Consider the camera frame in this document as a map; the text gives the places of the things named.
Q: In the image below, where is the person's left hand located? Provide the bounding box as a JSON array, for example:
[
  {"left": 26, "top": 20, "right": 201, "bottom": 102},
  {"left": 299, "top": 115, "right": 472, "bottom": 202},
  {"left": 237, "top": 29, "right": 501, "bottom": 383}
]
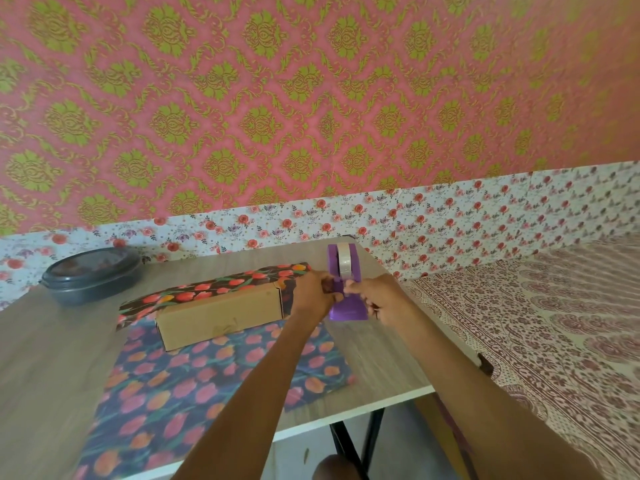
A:
[{"left": 289, "top": 270, "right": 346, "bottom": 323}]

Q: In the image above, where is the person's right hand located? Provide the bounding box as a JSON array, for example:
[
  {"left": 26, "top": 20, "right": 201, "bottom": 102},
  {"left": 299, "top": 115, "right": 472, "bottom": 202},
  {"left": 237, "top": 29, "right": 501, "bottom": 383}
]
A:
[{"left": 343, "top": 273, "right": 420, "bottom": 331}]

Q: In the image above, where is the purple tape dispenser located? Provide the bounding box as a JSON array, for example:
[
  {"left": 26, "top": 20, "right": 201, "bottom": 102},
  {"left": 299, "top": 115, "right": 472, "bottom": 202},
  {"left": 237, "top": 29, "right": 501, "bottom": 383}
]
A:
[{"left": 326, "top": 243, "right": 370, "bottom": 323}]

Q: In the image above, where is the person's left forearm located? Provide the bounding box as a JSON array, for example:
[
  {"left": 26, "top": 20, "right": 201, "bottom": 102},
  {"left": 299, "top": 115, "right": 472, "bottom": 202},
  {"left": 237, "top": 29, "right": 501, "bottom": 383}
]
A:
[{"left": 170, "top": 309, "right": 327, "bottom": 480}]

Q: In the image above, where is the person's right forearm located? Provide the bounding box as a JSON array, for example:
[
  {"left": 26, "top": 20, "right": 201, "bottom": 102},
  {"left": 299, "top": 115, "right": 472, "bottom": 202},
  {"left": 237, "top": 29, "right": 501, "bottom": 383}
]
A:
[{"left": 389, "top": 307, "right": 606, "bottom": 480}]

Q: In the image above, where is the clear tape roll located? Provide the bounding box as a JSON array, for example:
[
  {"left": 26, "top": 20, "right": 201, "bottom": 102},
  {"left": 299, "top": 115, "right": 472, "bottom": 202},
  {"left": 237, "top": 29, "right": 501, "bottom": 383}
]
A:
[{"left": 336, "top": 243, "right": 354, "bottom": 280}]

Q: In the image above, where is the brown cardboard box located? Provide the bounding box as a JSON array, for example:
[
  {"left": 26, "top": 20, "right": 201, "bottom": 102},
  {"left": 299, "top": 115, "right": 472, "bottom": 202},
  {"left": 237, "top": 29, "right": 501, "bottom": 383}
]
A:
[{"left": 155, "top": 283, "right": 286, "bottom": 352}]

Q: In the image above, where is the tulip print wrapping paper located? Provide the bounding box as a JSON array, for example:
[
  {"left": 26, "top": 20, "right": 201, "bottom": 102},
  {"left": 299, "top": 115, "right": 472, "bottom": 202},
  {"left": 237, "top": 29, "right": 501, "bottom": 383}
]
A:
[{"left": 71, "top": 263, "right": 357, "bottom": 480}]

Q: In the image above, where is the person's knee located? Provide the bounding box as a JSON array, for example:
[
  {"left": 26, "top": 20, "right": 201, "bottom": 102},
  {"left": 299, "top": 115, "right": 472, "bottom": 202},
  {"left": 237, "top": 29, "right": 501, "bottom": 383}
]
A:
[{"left": 312, "top": 455, "right": 362, "bottom": 480}]

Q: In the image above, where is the patterned bed sheet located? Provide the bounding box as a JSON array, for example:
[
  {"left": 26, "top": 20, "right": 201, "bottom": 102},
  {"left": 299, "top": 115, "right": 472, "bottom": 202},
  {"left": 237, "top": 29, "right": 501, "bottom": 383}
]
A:
[{"left": 403, "top": 232, "right": 640, "bottom": 480}]

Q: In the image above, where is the dark round lidded container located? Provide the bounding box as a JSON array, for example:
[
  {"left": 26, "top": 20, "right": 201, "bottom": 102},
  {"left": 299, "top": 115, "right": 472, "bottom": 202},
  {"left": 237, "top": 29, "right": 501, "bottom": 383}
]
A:
[{"left": 40, "top": 246, "right": 144, "bottom": 306}]

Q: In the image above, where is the black table leg frame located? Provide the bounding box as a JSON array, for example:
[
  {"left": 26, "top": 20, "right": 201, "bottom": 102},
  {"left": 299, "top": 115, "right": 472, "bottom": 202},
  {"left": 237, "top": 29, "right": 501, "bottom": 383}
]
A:
[{"left": 328, "top": 408, "right": 386, "bottom": 476}]

